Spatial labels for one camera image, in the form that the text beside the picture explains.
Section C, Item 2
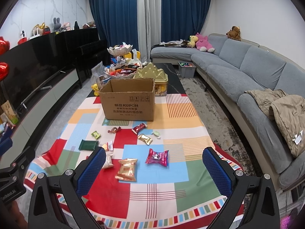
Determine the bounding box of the silver white snack packet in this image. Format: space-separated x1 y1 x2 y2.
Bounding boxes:
102 152 114 169

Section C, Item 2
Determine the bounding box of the dark green snack bar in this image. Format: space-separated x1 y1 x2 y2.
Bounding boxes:
79 140 99 151

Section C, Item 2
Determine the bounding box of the orange gold biscuit packet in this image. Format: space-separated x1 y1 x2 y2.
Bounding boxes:
115 158 137 181

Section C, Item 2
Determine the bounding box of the small green candy packet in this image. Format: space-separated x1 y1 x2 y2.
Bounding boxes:
91 131 101 139

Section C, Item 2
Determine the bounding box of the red gold twist candy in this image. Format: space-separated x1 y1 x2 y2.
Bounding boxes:
108 126 121 134

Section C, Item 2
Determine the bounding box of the magenta snack packet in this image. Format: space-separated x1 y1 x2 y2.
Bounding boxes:
145 148 169 167

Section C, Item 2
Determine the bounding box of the red love chocolate packet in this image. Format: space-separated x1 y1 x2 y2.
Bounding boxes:
132 123 147 135

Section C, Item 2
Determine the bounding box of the gold candy bar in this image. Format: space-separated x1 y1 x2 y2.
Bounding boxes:
137 134 153 145

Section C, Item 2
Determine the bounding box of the pale green candy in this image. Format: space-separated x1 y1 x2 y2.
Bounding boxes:
152 131 161 139

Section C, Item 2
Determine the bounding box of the cheese wedge cake packet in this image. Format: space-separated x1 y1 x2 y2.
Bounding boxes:
101 141 113 152

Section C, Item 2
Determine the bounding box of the person's left hand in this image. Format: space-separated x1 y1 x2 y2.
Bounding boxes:
8 201 28 229

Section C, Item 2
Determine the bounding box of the grey patterned rug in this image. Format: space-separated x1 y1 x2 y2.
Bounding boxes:
176 70 262 175

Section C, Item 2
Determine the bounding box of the colourful patchwork tablecloth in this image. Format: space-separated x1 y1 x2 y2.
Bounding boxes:
23 93 245 229

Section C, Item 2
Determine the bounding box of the black television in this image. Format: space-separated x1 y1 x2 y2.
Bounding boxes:
1 31 76 109

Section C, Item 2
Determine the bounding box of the brown cardboard box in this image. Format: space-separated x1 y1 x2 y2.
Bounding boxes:
99 78 155 122

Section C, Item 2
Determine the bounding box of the yellow bear toy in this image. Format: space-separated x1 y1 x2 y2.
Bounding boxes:
91 83 99 97

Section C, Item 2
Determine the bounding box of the beige quilted jacket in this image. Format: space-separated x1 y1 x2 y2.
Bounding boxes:
245 88 304 158

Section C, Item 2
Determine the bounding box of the red heart balloon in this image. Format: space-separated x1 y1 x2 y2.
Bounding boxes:
0 36 10 55

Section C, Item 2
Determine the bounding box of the grey sectional sofa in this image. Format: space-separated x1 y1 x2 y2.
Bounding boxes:
150 35 304 190

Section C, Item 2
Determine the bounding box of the grey storage bin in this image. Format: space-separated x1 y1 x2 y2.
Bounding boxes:
178 62 196 78

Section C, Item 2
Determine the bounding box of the gold mountain-lid snack tin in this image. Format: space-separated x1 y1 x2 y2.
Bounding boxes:
133 63 169 97

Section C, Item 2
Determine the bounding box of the black piano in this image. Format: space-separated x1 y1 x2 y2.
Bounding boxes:
55 28 110 83

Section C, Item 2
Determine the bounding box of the grey bunny plush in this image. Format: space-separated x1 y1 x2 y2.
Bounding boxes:
53 17 62 32

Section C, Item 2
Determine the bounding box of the two-tier white snack tray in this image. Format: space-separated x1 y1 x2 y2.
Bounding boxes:
103 42 144 79

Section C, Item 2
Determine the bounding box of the pink plush toy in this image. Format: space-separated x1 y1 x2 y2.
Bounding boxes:
195 33 215 53

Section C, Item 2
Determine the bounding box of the yellow plush toy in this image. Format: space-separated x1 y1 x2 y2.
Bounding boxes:
187 35 198 48

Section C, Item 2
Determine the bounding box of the brown teddy bear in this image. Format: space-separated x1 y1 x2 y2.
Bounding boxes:
226 26 241 41

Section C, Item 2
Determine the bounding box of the blue curtain left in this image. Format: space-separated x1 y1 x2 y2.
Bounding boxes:
89 0 139 49

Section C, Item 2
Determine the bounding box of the blue curtain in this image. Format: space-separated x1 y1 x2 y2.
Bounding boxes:
161 0 211 42
89 0 139 49

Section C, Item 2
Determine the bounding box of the blue curtain right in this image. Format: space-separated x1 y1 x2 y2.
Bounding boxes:
161 0 211 42

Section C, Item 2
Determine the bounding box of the white sheer curtain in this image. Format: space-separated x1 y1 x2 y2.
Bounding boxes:
137 0 161 61

